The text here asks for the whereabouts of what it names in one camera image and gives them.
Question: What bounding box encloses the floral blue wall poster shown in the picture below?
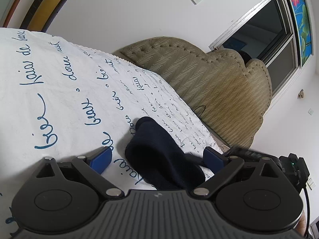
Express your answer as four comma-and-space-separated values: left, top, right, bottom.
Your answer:
283, 0, 313, 68

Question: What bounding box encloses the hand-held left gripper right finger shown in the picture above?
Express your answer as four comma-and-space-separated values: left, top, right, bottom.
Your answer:
193, 146, 283, 200

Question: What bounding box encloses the white quilt with blue script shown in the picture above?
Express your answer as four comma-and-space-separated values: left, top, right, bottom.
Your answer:
0, 27, 225, 237

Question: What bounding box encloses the gold and brown wooden frame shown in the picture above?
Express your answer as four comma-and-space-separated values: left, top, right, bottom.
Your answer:
0, 0, 84, 31

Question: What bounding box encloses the aluminium frame window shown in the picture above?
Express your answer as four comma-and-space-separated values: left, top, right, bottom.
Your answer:
209, 0, 299, 107

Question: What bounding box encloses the navy sock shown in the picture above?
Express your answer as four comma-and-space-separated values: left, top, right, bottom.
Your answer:
125, 116, 206, 190

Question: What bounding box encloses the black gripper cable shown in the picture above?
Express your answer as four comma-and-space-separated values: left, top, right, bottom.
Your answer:
301, 185, 311, 239

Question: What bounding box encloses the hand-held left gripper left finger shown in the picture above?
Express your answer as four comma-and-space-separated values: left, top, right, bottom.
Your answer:
36, 146, 125, 200

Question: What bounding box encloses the beige padded headboard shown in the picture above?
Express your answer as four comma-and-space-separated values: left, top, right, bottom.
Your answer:
112, 37, 273, 150

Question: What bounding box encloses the thin black cable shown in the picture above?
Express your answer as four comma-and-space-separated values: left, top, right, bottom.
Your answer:
193, 105, 206, 117

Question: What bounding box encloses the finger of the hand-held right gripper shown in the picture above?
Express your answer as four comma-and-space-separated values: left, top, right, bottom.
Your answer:
224, 148, 277, 162

